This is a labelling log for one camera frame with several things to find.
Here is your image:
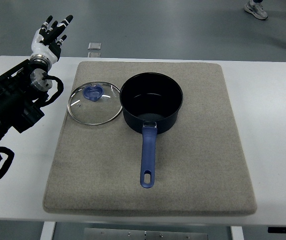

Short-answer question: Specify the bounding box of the white table leg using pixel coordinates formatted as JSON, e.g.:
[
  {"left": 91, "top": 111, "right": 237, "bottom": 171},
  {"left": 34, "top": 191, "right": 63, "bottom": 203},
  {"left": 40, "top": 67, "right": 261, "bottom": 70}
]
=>
[
  {"left": 230, "top": 226, "right": 245, "bottom": 240},
  {"left": 40, "top": 221, "right": 56, "bottom": 240}
]

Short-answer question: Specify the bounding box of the white left table leg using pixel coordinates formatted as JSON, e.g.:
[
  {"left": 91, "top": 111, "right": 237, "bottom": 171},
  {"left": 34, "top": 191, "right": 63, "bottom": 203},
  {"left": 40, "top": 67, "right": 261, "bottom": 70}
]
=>
[{"left": 40, "top": 221, "right": 56, "bottom": 240}]

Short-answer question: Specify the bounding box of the black table control panel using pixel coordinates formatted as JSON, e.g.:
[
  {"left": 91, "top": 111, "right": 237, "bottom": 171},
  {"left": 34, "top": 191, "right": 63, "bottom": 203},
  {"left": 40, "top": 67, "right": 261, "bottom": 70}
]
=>
[{"left": 268, "top": 227, "right": 286, "bottom": 234}]

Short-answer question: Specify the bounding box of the white right table leg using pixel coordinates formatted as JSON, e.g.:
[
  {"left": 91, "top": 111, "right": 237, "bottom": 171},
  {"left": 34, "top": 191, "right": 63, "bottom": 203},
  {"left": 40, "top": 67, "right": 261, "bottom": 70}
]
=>
[{"left": 230, "top": 226, "right": 245, "bottom": 240}]

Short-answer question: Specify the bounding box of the clear floor plate near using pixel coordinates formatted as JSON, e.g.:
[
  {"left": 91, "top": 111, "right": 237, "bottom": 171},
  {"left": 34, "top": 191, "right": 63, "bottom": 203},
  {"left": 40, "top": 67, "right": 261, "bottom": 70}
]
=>
[{"left": 87, "top": 51, "right": 101, "bottom": 58}]

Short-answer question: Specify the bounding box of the white sneaker far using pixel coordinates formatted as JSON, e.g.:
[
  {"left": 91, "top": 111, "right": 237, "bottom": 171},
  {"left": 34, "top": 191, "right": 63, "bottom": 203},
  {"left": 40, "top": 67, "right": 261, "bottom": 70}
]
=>
[{"left": 244, "top": 0, "right": 268, "bottom": 20}]

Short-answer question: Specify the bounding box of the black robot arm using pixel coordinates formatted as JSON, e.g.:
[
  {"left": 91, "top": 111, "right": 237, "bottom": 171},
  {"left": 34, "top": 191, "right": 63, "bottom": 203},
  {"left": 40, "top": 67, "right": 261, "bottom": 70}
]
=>
[{"left": 0, "top": 54, "right": 64, "bottom": 179}]

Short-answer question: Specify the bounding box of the beige fabric mat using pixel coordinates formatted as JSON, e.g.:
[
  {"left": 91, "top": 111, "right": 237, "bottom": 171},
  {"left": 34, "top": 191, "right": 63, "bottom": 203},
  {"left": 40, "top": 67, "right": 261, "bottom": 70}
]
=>
[{"left": 43, "top": 61, "right": 257, "bottom": 217}]

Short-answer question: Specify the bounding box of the clear floor plate far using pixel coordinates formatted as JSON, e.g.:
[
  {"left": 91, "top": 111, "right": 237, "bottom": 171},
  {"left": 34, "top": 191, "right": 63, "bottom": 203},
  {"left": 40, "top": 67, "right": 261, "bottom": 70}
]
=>
[{"left": 88, "top": 42, "right": 101, "bottom": 50}]

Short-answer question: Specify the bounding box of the dark blue saucepan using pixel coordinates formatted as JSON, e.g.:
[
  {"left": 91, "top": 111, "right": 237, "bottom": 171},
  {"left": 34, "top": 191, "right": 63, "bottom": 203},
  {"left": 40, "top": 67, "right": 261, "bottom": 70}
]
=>
[{"left": 120, "top": 72, "right": 183, "bottom": 188}]

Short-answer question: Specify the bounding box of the grey metal base plate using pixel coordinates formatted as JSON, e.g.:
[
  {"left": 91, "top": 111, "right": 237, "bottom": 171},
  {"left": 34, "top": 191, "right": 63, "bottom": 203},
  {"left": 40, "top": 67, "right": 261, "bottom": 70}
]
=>
[{"left": 83, "top": 228, "right": 208, "bottom": 240}]

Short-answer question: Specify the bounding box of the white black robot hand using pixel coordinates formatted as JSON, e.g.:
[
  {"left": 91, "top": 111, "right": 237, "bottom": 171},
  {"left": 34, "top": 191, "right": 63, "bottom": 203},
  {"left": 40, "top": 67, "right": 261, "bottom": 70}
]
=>
[{"left": 31, "top": 15, "right": 73, "bottom": 67}]

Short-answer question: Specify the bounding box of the glass pot lid blue knob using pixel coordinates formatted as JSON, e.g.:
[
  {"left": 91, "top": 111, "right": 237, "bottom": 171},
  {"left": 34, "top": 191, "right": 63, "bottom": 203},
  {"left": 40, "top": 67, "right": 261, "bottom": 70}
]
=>
[{"left": 67, "top": 81, "right": 122, "bottom": 126}]

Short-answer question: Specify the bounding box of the clear floor plate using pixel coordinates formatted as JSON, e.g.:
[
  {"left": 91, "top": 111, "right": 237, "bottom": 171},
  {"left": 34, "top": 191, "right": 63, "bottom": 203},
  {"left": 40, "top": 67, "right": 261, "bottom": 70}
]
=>
[
  {"left": 88, "top": 42, "right": 101, "bottom": 50},
  {"left": 87, "top": 51, "right": 101, "bottom": 58}
]

